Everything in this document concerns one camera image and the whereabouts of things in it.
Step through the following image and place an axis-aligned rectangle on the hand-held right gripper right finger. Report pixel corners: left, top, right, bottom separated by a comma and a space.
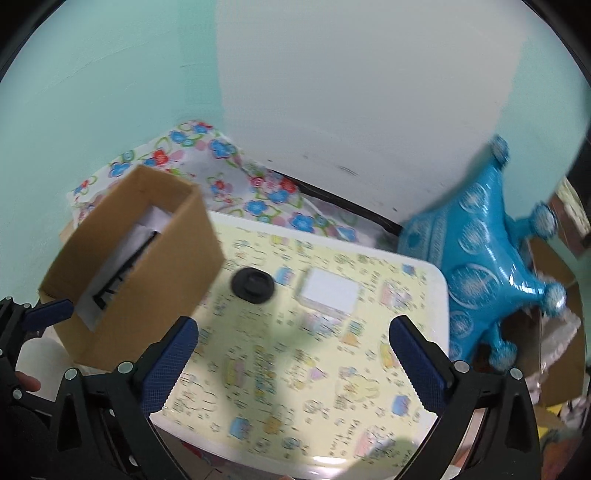
389, 315, 544, 480

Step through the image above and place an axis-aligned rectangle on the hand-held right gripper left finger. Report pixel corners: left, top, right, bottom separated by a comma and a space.
45, 315, 204, 480

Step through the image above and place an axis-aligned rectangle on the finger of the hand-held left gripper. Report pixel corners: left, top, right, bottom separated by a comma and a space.
0, 297, 75, 354

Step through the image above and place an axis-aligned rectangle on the black plastic frame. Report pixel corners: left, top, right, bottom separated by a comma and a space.
92, 230, 160, 311

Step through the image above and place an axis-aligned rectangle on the brown cardboard box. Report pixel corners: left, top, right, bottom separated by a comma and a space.
38, 164, 226, 373

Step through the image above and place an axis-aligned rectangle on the printed yellow tablecloth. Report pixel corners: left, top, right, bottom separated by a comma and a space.
150, 217, 442, 467

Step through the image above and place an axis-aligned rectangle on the large open cardboard carton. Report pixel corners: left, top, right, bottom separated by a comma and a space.
501, 235, 583, 408

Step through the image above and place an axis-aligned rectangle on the black round cap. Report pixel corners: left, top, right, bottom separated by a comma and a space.
230, 266, 277, 306

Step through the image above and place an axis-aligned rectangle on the clear plastic box white lid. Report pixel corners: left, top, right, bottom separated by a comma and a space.
295, 267, 363, 319

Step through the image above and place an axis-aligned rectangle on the blue star foil balloon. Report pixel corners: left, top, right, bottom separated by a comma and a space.
397, 134, 569, 371

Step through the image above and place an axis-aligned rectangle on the clear plastic bag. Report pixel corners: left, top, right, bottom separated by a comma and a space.
538, 311, 583, 372

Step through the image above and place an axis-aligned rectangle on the yellow plastic bag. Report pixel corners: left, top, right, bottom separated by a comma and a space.
537, 405, 574, 445

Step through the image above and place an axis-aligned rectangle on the floral cloth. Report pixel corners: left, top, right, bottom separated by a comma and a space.
67, 120, 385, 253

